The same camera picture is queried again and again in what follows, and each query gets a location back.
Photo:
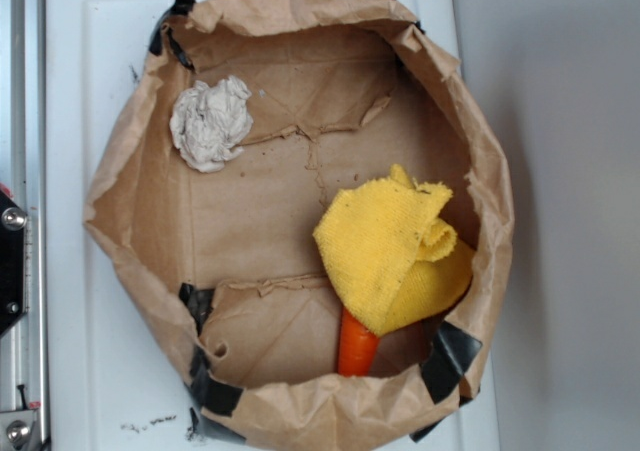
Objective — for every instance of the yellow microfiber cloth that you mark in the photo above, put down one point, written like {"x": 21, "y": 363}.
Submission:
{"x": 389, "y": 255}

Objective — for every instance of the white paper ball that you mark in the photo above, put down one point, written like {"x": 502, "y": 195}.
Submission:
{"x": 208, "y": 123}

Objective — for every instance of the brown paper bag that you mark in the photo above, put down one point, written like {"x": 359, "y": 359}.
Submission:
{"x": 223, "y": 266}

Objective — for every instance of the aluminium frame rail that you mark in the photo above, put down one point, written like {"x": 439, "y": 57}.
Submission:
{"x": 24, "y": 366}

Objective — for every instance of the black mounting bracket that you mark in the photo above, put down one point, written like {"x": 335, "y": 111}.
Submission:
{"x": 12, "y": 261}

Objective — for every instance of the white plastic tray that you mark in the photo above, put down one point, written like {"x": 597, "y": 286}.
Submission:
{"x": 111, "y": 387}

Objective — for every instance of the orange carrot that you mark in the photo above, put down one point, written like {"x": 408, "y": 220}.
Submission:
{"x": 357, "y": 347}

